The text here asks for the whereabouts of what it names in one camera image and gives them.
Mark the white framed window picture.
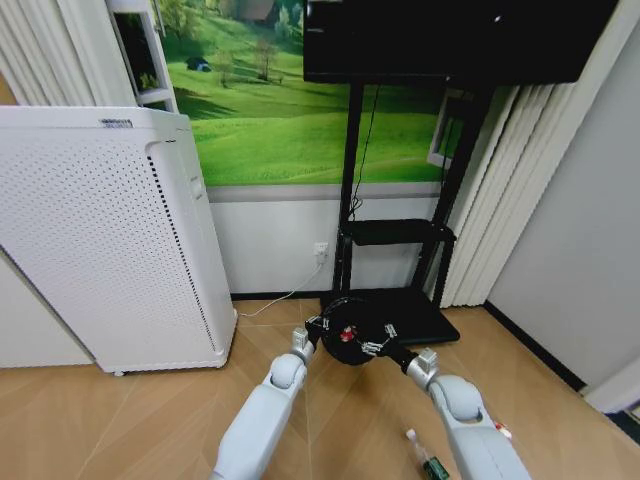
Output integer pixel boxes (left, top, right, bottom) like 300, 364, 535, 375
427, 89, 477, 169

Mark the black round trash bin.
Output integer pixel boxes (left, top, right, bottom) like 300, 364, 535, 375
319, 305, 397, 368

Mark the black stand shelf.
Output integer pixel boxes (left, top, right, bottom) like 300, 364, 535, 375
339, 218, 457, 247

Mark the black hanging cable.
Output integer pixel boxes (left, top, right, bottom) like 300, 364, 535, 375
348, 83, 382, 221

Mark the black television stand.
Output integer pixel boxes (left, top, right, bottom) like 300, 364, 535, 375
319, 79, 497, 347

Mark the white window frame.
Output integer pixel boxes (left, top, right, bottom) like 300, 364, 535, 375
106, 0, 180, 114

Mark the white power cable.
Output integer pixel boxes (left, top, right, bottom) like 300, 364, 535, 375
238, 257, 326, 318

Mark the green meadow wall poster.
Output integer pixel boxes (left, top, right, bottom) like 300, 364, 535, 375
152, 0, 454, 189

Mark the black baseboard strip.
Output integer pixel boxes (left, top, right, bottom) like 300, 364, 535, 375
484, 299, 587, 394

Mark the white perforated air purifier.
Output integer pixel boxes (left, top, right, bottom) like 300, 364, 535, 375
0, 104, 239, 377

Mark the black television screen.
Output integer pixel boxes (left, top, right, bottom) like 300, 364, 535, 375
302, 0, 621, 85

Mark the clear plastic bottle green label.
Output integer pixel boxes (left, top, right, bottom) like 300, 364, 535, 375
403, 427, 450, 479

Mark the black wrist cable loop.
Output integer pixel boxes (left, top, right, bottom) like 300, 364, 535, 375
319, 295, 362, 326

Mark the white pleated curtain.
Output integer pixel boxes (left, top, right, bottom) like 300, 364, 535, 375
0, 0, 124, 108
439, 82, 577, 309

